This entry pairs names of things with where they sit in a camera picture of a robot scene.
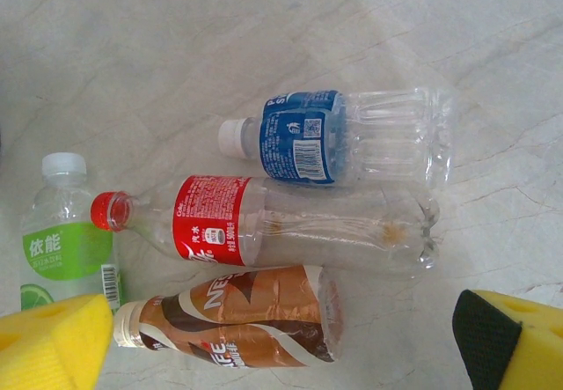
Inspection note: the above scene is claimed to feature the green label bottle white cap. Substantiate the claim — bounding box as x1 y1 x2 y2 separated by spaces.
19 151 124 316

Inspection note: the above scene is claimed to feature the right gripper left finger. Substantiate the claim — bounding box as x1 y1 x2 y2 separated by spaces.
0 293 114 390

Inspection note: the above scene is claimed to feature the red label cola bottle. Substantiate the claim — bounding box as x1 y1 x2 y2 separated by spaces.
90 174 442 276

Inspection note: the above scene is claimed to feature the blue label water bottle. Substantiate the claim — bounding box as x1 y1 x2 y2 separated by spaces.
218 86 455 188

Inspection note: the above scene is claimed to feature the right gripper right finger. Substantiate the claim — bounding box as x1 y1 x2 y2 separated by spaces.
451 289 563 390

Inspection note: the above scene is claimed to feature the brown coffee drink bottle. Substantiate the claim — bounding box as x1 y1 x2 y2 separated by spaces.
113 264 344 370

